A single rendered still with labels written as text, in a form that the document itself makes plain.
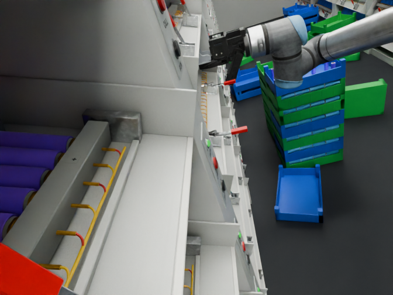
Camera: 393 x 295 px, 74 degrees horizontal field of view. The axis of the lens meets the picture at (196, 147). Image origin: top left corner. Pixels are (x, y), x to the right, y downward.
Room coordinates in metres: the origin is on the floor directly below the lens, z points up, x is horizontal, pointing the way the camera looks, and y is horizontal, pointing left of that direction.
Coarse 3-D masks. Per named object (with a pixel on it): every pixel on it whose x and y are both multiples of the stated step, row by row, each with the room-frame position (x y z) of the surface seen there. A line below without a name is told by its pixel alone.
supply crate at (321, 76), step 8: (320, 64) 1.16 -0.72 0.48; (336, 64) 1.04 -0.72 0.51; (344, 64) 0.97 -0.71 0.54; (264, 72) 1.20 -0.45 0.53; (320, 72) 0.99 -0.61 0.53; (328, 72) 0.98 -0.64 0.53; (336, 72) 0.97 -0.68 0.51; (344, 72) 0.97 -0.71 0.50; (272, 80) 1.18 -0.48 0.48; (304, 80) 1.00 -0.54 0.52; (312, 80) 0.99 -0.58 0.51; (320, 80) 0.98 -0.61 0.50; (328, 80) 0.98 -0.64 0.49; (272, 88) 1.08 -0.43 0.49; (280, 88) 1.01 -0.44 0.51; (296, 88) 1.00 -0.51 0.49; (304, 88) 1.00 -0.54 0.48
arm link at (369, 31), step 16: (368, 16) 0.68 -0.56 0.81; (384, 16) 0.61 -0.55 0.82; (336, 32) 0.74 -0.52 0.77; (352, 32) 0.68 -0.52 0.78; (368, 32) 0.64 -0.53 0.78; (384, 32) 0.60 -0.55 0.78; (304, 48) 0.80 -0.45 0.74; (320, 48) 0.77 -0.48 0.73; (336, 48) 0.72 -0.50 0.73; (352, 48) 0.68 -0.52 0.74; (368, 48) 0.65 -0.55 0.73
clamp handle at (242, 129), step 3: (243, 126) 0.46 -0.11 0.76; (246, 126) 0.46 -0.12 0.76; (231, 129) 0.47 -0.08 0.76; (234, 129) 0.47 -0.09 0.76; (237, 129) 0.46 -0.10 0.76; (240, 129) 0.46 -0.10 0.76; (243, 129) 0.45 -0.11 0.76; (246, 129) 0.45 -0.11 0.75; (216, 132) 0.47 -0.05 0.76; (222, 132) 0.47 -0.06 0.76; (225, 132) 0.47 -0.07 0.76; (228, 132) 0.47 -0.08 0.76; (231, 132) 0.46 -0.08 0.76; (234, 132) 0.46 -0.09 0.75; (237, 132) 0.46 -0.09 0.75; (240, 132) 0.46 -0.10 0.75; (213, 135) 0.47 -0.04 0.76; (216, 135) 0.47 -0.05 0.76; (219, 135) 0.47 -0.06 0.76; (222, 135) 0.47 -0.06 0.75
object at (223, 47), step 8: (224, 32) 0.84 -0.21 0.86; (232, 32) 0.82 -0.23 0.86; (240, 32) 0.80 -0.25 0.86; (208, 40) 0.82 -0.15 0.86; (216, 40) 0.81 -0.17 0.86; (224, 40) 0.79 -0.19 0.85; (232, 40) 0.80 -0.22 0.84; (240, 40) 0.80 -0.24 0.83; (216, 48) 0.80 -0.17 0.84; (224, 48) 0.79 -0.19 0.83; (232, 48) 0.81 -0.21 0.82; (240, 48) 0.80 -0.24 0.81; (248, 48) 0.78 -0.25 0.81; (216, 56) 0.81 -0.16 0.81; (224, 56) 0.80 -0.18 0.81; (232, 56) 0.81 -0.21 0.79; (248, 56) 0.80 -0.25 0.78
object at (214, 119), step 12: (204, 72) 0.90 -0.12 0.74; (216, 72) 0.90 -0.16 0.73; (204, 96) 0.71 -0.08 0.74; (216, 96) 0.71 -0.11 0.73; (204, 108) 0.64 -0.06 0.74; (216, 108) 0.63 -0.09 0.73; (204, 120) 0.57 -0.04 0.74; (216, 120) 0.57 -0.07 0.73; (216, 156) 0.43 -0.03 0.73; (228, 180) 0.32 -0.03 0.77; (228, 192) 0.32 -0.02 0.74
